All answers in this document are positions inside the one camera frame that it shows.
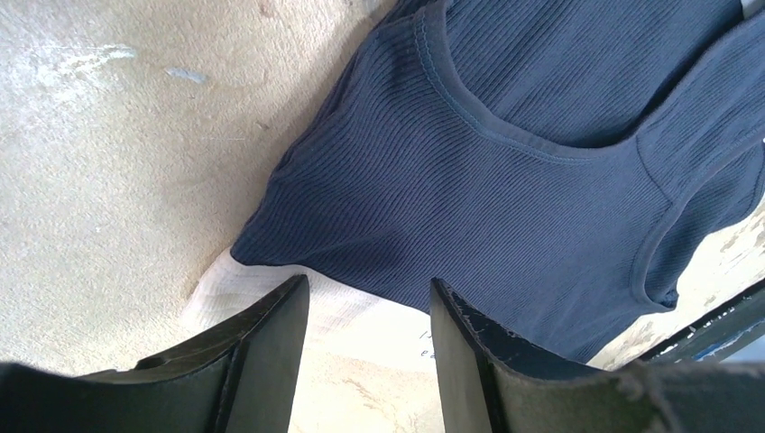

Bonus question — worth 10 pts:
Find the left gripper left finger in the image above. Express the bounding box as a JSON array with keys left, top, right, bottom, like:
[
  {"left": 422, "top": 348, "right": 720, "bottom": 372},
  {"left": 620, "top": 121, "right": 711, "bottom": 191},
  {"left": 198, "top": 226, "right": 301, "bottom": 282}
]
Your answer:
[{"left": 1, "top": 275, "right": 309, "bottom": 432}]

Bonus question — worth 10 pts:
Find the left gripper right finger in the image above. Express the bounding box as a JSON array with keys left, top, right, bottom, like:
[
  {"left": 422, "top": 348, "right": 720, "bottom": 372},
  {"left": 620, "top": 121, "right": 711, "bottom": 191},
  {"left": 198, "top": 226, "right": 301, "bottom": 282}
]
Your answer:
[{"left": 430, "top": 279, "right": 764, "bottom": 432}]

